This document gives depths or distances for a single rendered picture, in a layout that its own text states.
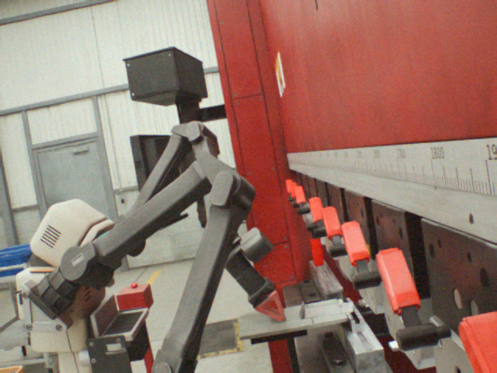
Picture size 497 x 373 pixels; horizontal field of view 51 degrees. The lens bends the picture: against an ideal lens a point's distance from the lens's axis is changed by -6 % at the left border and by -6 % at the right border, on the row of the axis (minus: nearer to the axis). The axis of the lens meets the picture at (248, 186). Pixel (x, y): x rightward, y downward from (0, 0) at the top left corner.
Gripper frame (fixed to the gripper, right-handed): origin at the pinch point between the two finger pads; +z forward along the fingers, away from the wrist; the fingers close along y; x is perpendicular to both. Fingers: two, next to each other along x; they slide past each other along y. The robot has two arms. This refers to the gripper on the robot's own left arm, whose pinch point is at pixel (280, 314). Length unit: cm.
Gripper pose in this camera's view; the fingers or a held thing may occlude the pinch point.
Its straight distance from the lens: 140.5
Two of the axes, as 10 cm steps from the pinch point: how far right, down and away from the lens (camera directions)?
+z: 6.5, 7.6, 0.3
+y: 0.0, -0.4, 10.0
